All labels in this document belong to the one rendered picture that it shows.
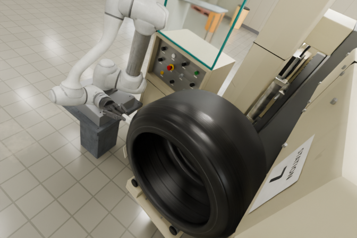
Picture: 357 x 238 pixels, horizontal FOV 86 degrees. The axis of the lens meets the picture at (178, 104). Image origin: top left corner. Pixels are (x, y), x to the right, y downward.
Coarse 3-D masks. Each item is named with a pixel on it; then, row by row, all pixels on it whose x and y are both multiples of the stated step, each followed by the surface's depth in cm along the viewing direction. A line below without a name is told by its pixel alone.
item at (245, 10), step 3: (243, 9) 664; (246, 9) 663; (249, 9) 676; (243, 12) 670; (246, 12) 672; (240, 15) 678; (243, 15) 677; (240, 18) 683; (243, 18) 686; (237, 21) 692; (240, 21) 691; (237, 24) 699; (240, 24) 702; (234, 27) 707; (237, 27) 707
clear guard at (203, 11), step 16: (176, 0) 129; (192, 0) 121; (208, 0) 115; (224, 0) 109; (240, 0) 103; (176, 16) 133; (192, 16) 125; (208, 16) 118; (224, 16) 112; (160, 32) 147; (176, 32) 138; (192, 32) 129; (208, 32) 122; (224, 32) 115; (192, 48) 134; (208, 48) 126; (208, 64) 130
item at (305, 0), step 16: (288, 0) 61; (304, 0) 58; (320, 0) 56; (272, 16) 65; (288, 16) 62; (304, 16) 60; (320, 16) 62; (272, 32) 67; (288, 32) 64; (304, 32) 61; (256, 48) 72; (272, 48) 68; (288, 48) 65; (256, 64) 74; (272, 64) 70; (240, 80) 80; (256, 80) 76; (272, 80) 79; (224, 96) 88; (240, 96) 83; (256, 96) 78
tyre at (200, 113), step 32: (192, 96) 71; (160, 128) 64; (192, 128) 58; (224, 128) 61; (160, 160) 105; (192, 160) 58; (224, 160) 55; (256, 160) 64; (160, 192) 96; (192, 192) 100; (224, 192) 55; (256, 192) 64; (192, 224) 74; (224, 224) 60
